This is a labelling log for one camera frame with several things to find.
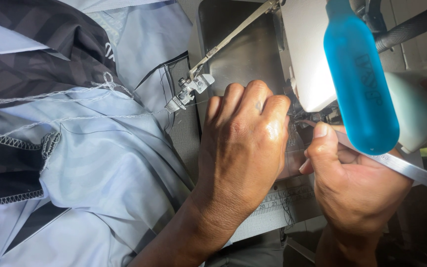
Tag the person's right hand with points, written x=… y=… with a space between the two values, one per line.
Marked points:
x=358 y=189

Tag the person's left hand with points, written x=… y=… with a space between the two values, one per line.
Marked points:
x=239 y=148

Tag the person's left fingers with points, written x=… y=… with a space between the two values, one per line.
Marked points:
x=248 y=97

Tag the silver metal tweezers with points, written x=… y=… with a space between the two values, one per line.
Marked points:
x=406 y=168

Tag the white overlock sewing machine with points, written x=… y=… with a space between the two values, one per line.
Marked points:
x=306 y=55

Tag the white measuring tape strip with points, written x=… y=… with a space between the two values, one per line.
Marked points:
x=280 y=202

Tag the blue translucent bottle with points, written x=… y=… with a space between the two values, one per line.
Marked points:
x=361 y=81

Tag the light blue and black garment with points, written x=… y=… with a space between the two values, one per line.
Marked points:
x=98 y=174

